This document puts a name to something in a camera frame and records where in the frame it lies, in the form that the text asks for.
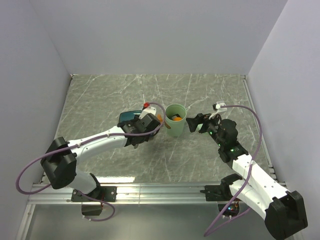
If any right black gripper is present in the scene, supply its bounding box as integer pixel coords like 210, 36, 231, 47
186, 111, 225, 148

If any orange fried shrimp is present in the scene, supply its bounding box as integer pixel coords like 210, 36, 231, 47
157, 114, 163, 123

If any white sushi roll piece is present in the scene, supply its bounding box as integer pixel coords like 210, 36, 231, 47
171, 114, 181, 121

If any teal square plate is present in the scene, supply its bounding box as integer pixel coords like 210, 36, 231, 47
118, 110, 142, 123

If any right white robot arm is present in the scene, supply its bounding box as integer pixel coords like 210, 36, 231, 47
186, 113, 308, 240

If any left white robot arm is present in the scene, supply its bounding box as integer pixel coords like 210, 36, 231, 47
40, 113, 161, 201

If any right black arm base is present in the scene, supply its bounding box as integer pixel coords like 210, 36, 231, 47
199, 173, 243, 217

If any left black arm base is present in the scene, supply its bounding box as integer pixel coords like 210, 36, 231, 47
71, 173, 117, 222

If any mint green canister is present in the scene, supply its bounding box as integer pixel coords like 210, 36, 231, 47
164, 103, 187, 137

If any mint green lid brown handle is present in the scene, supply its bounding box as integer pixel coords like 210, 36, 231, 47
198, 129, 208, 135

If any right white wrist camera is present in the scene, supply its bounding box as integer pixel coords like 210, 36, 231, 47
208, 100, 227, 120

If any aluminium right side rail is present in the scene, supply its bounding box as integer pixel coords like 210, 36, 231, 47
240, 74, 280, 182

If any aluminium rail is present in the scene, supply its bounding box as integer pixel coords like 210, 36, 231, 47
240, 74, 280, 182
27, 181, 219, 205

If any aluminium front rail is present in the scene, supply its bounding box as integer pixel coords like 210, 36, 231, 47
27, 181, 219, 205

